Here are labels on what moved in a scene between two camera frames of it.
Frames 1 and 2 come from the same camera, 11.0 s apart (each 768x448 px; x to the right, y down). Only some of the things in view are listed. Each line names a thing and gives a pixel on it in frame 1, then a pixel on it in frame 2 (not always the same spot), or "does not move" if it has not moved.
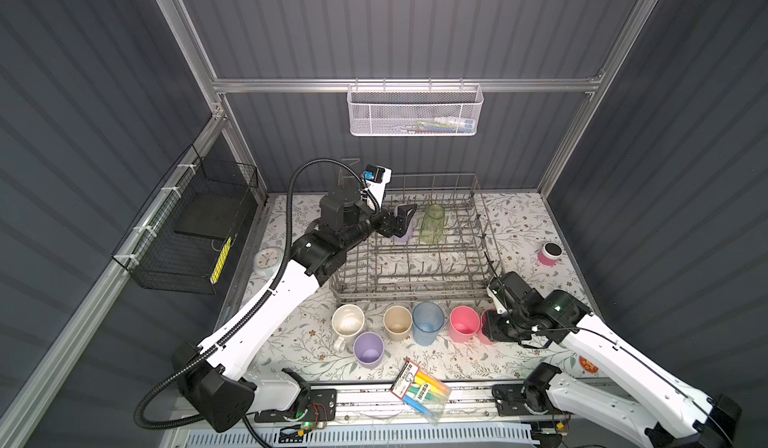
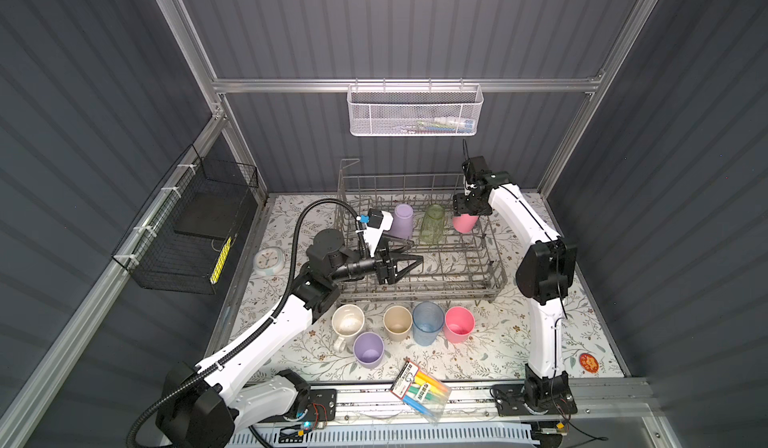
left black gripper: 399,222 -> 386,271
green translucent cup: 432,225 does not move
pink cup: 483,332 -> 464,223
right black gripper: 492,331 -> 458,206
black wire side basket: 182,239 does not move
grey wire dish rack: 448,259 does not move
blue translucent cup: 427,318 does not move
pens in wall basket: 444,123 does not move
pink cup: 464,321 does not move
